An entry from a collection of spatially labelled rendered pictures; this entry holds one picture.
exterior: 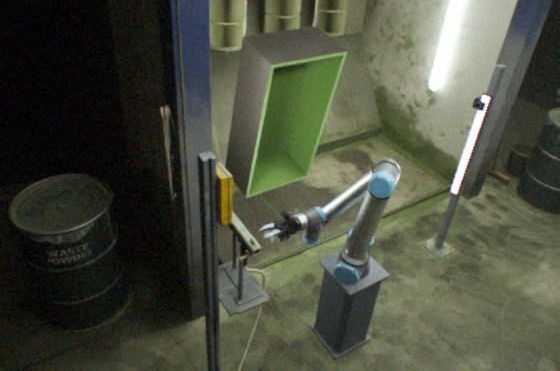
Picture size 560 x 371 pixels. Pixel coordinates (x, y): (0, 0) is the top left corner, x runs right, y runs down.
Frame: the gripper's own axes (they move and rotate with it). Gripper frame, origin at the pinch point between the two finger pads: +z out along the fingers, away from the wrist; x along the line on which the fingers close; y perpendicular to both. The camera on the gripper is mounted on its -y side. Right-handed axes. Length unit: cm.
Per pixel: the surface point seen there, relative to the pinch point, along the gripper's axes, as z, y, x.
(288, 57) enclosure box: -61, -55, 79
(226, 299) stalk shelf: 23.6, 30.2, -6.0
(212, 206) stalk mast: 28.4, -30.0, -3.0
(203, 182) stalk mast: 32, -44, -3
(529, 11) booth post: -264, -73, 51
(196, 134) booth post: 14, -36, 46
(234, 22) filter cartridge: -84, -41, 196
